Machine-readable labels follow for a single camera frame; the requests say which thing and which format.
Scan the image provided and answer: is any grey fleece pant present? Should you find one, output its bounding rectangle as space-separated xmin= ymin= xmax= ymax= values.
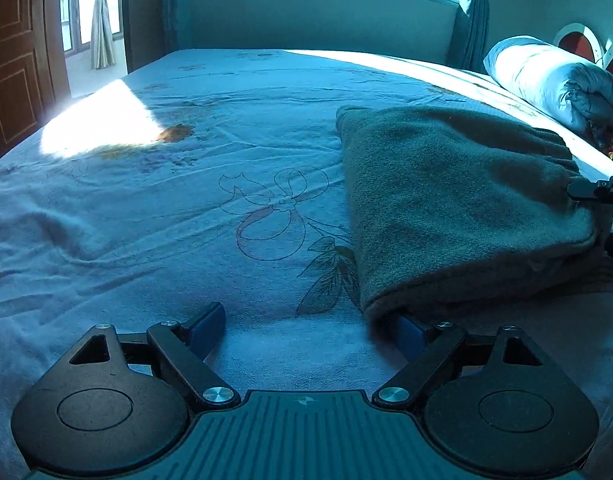
xmin=336 ymin=105 xmax=613 ymax=320

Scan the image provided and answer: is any folded light blue duvet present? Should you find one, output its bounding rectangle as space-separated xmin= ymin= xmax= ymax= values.
xmin=483 ymin=36 xmax=613 ymax=148

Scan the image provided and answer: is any red heart-shaped headboard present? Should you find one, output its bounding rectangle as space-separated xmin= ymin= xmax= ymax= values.
xmin=553 ymin=22 xmax=613 ymax=70

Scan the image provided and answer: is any dark blue curtain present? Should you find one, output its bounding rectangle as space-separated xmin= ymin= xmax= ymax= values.
xmin=461 ymin=0 xmax=490 ymax=72

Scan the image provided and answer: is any light blue embroidered bed sheet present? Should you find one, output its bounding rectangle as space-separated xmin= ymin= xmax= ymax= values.
xmin=0 ymin=46 xmax=613 ymax=480

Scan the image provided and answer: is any brown wooden door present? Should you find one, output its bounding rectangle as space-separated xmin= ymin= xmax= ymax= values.
xmin=0 ymin=0 xmax=71 ymax=158

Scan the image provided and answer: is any pale side curtain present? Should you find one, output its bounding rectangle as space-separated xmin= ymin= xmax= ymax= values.
xmin=90 ymin=0 xmax=116 ymax=70

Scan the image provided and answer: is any side window with frame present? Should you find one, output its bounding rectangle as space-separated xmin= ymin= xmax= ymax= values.
xmin=60 ymin=0 xmax=123 ymax=55

